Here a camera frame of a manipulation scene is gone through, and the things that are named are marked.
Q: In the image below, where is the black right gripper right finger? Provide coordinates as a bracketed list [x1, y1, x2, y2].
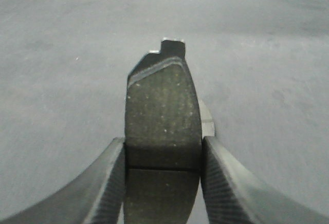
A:
[201, 136, 328, 223]

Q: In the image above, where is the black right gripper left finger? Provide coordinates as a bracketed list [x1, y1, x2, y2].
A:
[2, 138, 125, 223]

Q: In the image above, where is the brake pad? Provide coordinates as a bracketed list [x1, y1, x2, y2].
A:
[198, 99, 215, 137]
[123, 39, 202, 223]

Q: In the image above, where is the black conveyor belt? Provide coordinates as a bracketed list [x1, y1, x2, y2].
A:
[1, 0, 328, 219]

